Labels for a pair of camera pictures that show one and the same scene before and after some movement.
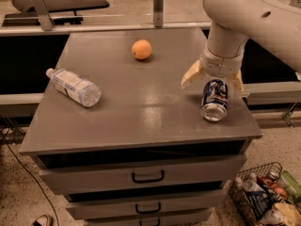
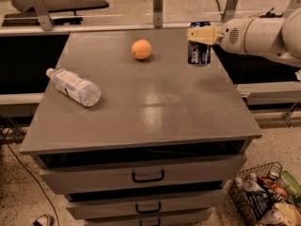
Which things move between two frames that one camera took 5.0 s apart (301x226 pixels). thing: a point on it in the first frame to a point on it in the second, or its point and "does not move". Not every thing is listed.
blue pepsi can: (214, 102) to (198, 53)
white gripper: (220, 66) to (231, 37)
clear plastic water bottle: (82, 90) does not move
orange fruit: (141, 49) does not move
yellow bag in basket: (293, 216) does not move
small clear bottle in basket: (252, 185) does not move
